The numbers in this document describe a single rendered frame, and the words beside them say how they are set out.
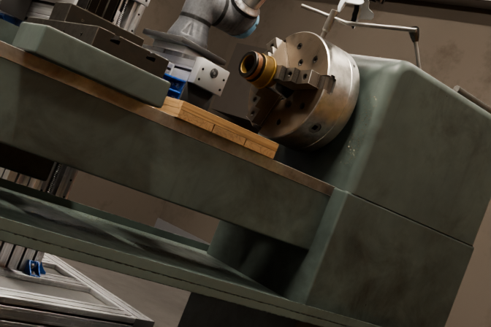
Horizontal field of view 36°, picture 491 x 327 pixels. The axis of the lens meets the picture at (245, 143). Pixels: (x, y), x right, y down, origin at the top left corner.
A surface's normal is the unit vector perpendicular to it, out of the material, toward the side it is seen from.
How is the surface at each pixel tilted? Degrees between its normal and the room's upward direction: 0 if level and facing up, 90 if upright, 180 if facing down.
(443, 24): 90
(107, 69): 90
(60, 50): 90
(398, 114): 90
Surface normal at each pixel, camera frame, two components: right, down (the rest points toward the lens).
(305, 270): -0.74, -0.32
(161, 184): 0.56, 0.18
